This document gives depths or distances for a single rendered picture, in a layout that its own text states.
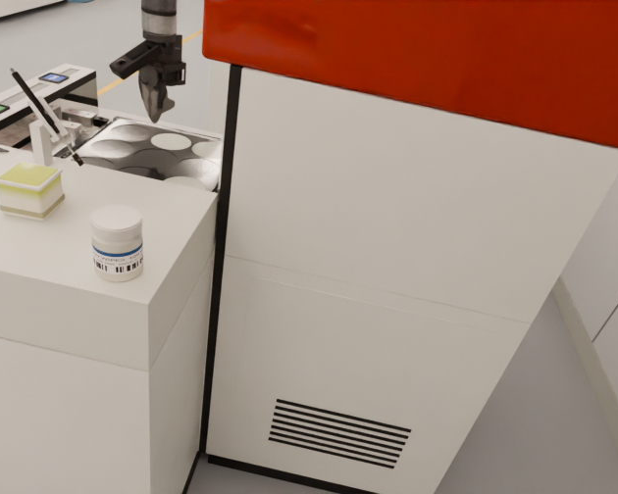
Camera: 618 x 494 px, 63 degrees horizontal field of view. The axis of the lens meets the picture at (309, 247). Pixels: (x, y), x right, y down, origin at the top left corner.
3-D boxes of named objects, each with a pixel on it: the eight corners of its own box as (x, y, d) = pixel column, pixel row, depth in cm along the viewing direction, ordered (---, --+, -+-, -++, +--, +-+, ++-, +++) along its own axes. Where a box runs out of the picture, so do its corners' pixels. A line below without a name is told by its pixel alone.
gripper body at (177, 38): (185, 87, 122) (187, 35, 115) (156, 92, 116) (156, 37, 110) (167, 77, 126) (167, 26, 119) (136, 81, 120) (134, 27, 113)
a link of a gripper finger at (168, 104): (178, 123, 127) (179, 87, 121) (157, 128, 123) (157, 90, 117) (170, 120, 128) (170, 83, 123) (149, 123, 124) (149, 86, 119)
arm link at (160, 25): (155, 17, 107) (132, 7, 111) (155, 39, 110) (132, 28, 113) (183, 16, 112) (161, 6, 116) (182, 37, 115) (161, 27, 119)
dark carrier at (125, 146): (241, 148, 137) (241, 145, 137) (201, 209, 109) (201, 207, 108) (119, 121, 138) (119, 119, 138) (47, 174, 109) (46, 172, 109)
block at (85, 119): (97, 123, 138) (96, 113, 136) (91, 127, 135) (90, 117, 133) (69, 117, 138) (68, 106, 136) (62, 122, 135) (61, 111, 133)
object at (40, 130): (73, 164, 101) (66, 99, 93) (62, 172, 98) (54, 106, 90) (43, 158, 101) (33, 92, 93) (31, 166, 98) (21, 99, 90)
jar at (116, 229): (150, 260, 81) (150, 210, 75) (131, 287, 75) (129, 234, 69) (107, 251, 81) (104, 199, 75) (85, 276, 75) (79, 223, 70)
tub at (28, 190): (67, 202, 90) (63, 168, 86) (44, 223, 84) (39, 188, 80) (25, 194, 90) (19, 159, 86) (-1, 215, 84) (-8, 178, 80)
